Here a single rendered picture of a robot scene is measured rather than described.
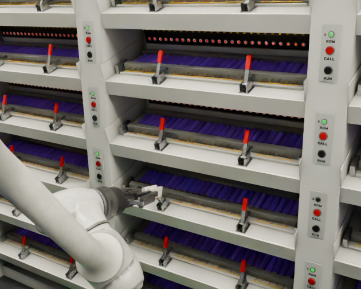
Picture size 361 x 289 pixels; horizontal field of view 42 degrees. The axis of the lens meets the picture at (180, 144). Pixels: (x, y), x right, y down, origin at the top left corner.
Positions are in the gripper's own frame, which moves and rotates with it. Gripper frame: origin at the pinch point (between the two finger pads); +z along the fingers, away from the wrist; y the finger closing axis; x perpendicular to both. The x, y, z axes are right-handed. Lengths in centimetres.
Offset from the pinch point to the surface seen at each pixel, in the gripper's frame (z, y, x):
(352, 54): -7, 52, 42
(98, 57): -5.6, -19.6, 37.4
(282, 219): 10.5, 36.2, -1.6
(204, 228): 5.3, 15.6, -8.2
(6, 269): 20, -86, -55
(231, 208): 10.4, 21.0, -2.0
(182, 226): 6.1, 7.9, -9.6
